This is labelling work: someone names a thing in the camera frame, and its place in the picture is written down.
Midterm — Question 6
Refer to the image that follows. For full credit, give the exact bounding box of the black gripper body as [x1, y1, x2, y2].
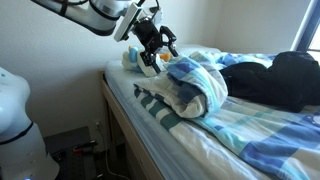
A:
[133, 19, 164, 54]

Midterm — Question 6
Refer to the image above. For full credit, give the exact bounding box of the white stuffed duck toy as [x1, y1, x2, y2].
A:
[121, 45, 173, 78]

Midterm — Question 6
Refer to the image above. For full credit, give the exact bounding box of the blue plaid duvet cover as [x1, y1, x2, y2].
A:
[133, 49, 320, 180]

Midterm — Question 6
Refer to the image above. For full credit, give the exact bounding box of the pale blue pillow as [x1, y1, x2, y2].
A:
[173, 43, 223, 58]

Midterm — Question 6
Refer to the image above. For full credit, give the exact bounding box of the mattress with light blue sheet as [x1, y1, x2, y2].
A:
[103, 59, 214, 180]

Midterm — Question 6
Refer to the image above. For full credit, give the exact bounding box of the black clothing pile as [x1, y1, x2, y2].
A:
[219, 50, 320, 114]

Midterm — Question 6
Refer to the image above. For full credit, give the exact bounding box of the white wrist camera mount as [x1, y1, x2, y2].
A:
[113, 1, 163, 43]

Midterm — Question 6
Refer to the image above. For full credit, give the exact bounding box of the light wooden bed frame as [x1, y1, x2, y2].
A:
[99, 71, 164, 180]

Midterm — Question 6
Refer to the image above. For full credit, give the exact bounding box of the red handled clamp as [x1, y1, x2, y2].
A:
[72, 139, 99, 155]

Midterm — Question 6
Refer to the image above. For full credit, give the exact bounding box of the white floor cable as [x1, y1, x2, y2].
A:
[96, 123, 131, 180]

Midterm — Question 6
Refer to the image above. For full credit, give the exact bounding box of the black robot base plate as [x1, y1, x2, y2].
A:
[43, 125, 98, 180]

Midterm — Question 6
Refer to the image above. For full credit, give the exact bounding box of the dark window frame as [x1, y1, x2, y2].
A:
[291, 0, 320, 63]

